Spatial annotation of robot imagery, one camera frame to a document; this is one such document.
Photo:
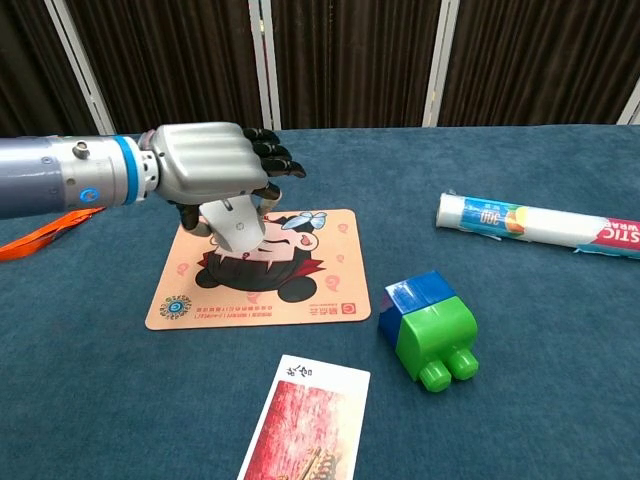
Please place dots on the red picture card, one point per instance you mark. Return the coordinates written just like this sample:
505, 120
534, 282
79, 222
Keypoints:
305, 425

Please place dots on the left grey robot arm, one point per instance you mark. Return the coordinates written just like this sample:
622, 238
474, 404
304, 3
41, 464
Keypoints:
40, 172

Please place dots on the white computer mouse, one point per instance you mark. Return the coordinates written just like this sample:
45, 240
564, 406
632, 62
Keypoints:
235, 227

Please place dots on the blue felt table mat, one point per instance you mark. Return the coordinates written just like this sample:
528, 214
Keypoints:
550, 350

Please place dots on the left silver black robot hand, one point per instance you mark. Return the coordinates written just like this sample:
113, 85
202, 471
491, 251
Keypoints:
205, 160

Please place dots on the plastic wrap roll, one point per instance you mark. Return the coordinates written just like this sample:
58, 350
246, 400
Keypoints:
545, 226

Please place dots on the blue and green toy block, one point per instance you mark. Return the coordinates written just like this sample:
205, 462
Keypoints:
435, 330

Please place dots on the cartoon print mouse pad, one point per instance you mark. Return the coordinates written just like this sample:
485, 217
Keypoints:
322, 300

